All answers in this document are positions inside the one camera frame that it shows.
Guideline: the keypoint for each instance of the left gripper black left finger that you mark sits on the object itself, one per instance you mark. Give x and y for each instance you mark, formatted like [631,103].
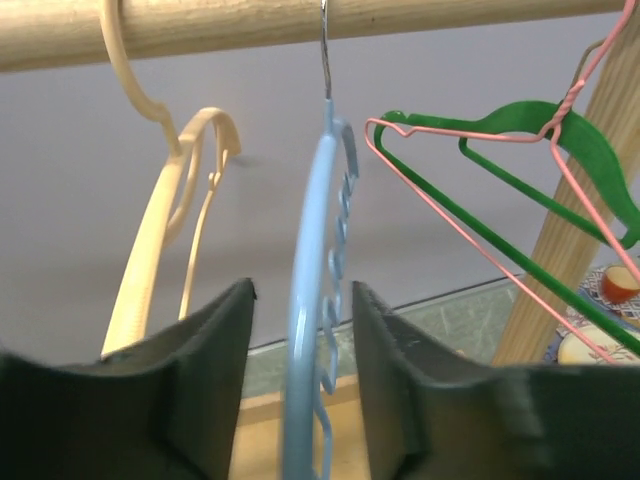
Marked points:
[163,408]

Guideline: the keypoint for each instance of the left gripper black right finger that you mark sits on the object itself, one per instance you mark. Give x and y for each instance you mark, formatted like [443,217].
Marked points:
[430,413]

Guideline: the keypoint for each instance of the light wooden hanger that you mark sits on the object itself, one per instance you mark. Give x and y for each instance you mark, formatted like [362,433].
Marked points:
[171,197]

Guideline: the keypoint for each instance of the light blue hanger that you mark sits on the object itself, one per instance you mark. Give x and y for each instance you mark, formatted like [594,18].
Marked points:
[315,295]

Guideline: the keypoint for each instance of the green plastic hanger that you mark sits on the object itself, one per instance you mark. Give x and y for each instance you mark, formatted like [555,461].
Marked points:
[550,145]

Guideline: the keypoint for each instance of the patterned placemat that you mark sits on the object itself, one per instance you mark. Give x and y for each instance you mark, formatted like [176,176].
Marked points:
[567,348]

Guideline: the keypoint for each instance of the orange cup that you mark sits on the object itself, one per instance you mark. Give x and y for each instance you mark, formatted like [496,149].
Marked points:
[618,285]

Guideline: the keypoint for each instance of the wooden clothes rack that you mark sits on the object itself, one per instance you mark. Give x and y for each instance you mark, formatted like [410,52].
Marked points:
[68,33]

